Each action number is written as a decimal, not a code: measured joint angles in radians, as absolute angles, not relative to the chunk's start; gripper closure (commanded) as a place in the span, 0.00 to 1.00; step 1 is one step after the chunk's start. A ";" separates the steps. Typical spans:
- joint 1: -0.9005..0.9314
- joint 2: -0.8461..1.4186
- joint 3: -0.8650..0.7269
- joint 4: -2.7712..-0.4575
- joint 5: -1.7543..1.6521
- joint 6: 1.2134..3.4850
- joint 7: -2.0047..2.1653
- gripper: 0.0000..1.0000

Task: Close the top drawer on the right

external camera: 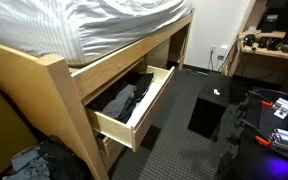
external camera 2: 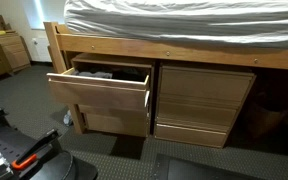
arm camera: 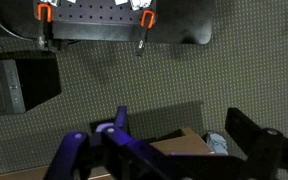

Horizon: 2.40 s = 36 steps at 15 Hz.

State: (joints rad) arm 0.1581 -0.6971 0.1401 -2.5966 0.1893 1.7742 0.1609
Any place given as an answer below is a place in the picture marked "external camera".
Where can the middle wooden drawer under open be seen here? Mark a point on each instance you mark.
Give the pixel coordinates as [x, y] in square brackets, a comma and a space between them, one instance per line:
[109, 149]

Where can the wooden drawer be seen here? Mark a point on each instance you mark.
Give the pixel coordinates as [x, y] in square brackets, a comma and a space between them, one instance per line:
[131, 134]

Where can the black monitor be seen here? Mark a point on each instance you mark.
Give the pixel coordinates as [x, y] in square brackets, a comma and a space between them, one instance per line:
[275, 17]

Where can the black orange clamp near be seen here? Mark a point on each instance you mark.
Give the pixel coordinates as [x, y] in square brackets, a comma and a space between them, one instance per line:
[259, 136]

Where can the wall power outlet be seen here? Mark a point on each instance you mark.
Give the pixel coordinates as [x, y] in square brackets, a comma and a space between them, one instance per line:
[219, 52]

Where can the white striped mattress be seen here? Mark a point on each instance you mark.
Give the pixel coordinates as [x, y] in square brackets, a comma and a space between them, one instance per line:
[82, 31]

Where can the black orange clamp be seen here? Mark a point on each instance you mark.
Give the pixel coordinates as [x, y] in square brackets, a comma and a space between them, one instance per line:
[259, 136]
[264, 101]

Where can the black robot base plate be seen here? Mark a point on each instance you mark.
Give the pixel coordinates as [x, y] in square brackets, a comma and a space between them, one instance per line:
[252, 153]

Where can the wooden bed frame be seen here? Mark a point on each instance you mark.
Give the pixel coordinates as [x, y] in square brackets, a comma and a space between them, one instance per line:
[54, 96]

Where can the grey clothing in drawer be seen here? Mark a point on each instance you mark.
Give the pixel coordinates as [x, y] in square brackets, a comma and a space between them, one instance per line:
[122, 106]

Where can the wooden desk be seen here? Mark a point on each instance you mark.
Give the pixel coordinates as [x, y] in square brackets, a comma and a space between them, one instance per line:
[238, 50]

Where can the black clothing in drawer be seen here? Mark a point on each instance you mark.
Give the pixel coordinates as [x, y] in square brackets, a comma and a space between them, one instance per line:
[141, 81]

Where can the pile of clothes on floor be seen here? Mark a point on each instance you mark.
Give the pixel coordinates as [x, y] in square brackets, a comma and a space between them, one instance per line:
[49, 160]

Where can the black orange clamp far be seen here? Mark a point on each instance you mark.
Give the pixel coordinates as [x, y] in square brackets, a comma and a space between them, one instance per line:
[264, 101]

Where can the black box on floor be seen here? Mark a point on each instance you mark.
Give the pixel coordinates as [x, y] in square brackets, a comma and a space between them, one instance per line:
[212, 101]

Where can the silver metal bracket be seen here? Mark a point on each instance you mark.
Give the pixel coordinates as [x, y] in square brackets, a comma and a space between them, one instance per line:
[280, 108]

